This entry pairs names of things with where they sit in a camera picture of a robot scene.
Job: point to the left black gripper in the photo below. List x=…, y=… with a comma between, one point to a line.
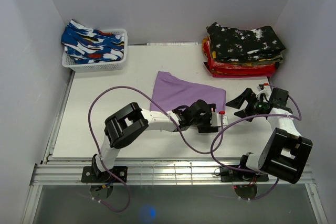
x=207, y=128

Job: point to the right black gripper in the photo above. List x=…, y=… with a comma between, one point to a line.
x=237, y=102

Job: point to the purple trousers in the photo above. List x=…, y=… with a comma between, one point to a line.
x=170, y=92

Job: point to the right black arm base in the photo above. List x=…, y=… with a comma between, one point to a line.
x=231, y=175

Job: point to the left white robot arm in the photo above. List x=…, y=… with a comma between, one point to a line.
x=126, y=125

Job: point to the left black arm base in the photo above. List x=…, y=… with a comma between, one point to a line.
x=89, y=175

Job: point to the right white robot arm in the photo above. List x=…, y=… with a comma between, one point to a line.
x=287, y=151

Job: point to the red folded trousers stack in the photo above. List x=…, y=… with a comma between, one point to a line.
x=229, y=70

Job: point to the black white patterned folded trousers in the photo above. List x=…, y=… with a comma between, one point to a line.
x=229, y=44

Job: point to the blue patterned trousers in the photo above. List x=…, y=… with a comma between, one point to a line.
x=87, y=45

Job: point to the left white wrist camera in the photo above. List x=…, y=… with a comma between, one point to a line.
x=219, y=120

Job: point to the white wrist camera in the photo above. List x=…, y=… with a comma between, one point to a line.
x=262, y=94
x=219, y=120

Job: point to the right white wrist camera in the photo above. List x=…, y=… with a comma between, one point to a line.
x=262, y=94

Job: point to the aluminium rail frame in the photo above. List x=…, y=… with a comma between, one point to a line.
x=162, y=188

